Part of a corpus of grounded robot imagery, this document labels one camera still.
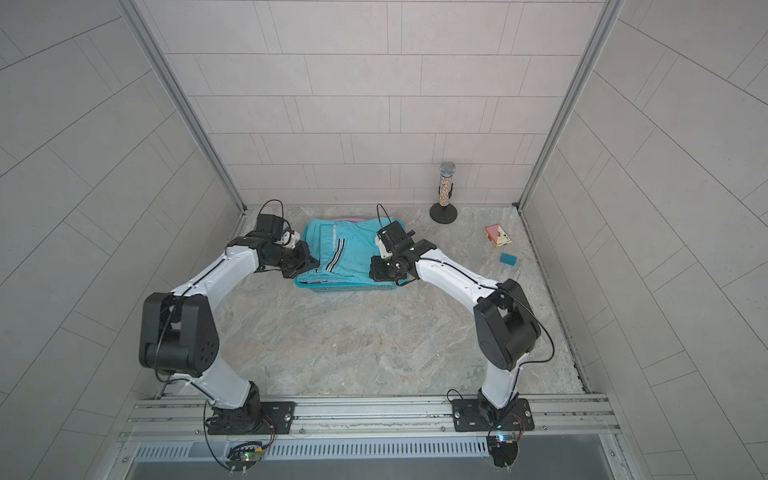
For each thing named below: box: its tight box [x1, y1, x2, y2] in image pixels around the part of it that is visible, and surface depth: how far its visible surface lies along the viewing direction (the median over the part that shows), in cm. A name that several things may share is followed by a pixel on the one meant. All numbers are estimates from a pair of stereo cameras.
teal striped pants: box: [295, 217, 393, 283], surface depth 93 cm
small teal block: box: [500, 252, 517, 266], surface depth 103 cm
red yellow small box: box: [484, 224, 513, 247], surface depth 107 cm
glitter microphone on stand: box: [429, 161, 458, 224], surface depth 104 cm
